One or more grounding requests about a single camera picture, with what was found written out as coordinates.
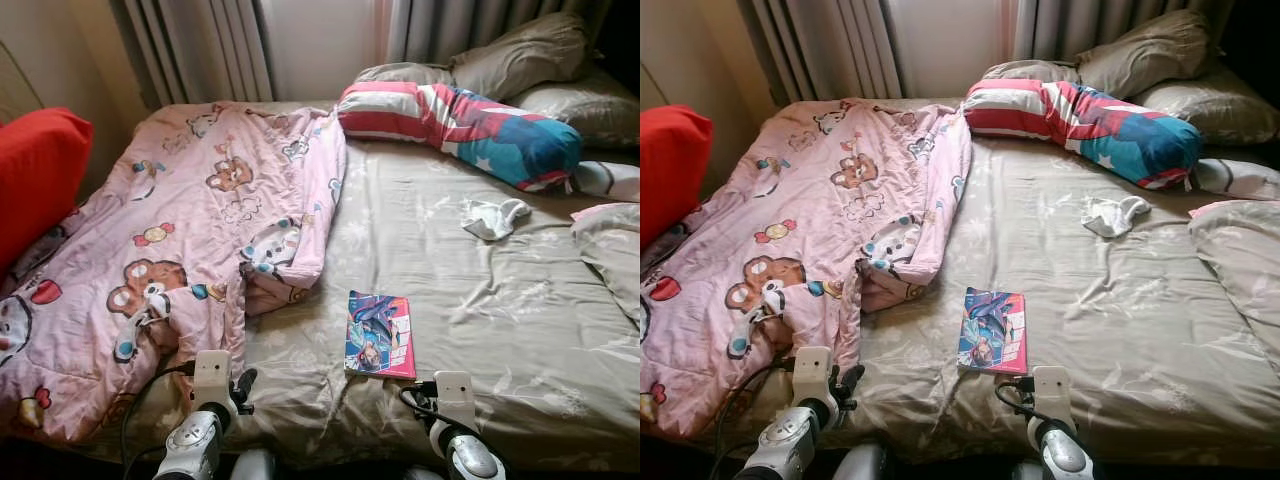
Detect grey pleated curtain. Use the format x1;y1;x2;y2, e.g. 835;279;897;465
1012;0;1236;63
110;0;273;106
735;0;906;101
385;0;611;66

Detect white printed pillow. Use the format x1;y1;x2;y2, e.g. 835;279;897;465
575;160;641;201
1192;158;1280;201

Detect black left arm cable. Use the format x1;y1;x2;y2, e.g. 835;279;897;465
120;362;196;471
710;358;796;480

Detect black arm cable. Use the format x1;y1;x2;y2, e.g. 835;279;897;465
710;358;796;480
995;380;1041;411
120;362;196;471
400;388;446;421

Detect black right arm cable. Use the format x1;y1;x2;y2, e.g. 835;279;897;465
400;388;446;421
995;380;1041;411

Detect large beige pillow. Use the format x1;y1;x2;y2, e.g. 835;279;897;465
450;12;589;101
1075;10;1216;99

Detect pink cartoon print quilt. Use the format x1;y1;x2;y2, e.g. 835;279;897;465
640;98;973;441
0;100;348;446

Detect white sheer curtain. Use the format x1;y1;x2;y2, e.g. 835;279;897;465
888;0;1019;99
262;0;393;101

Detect anime cover book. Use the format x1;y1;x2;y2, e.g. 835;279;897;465
958;287;1028;376
345;291;417;380

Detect clear rounded panel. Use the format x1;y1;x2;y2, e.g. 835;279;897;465
640;60;669;111
0;40;46;126

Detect white crumpled cloth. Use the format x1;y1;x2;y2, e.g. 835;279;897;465
1082;195;1153;239
462;198;533;242

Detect red cushion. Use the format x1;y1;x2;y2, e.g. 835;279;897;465
0;107;94;271
640;105;714;251

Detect beige floral bed sheet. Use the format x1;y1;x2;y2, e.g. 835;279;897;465
700;97;1280;471
60;100;641;473

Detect beige pillow with pink edge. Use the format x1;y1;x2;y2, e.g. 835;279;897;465
1188;200;1280;321
570;203;641;321

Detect grey robot left leg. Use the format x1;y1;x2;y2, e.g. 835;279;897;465
832;445;886;480
232;450;276;480

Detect pink blue striped pillow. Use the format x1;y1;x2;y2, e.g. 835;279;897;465
337;81;584;193
962;78;1204;191

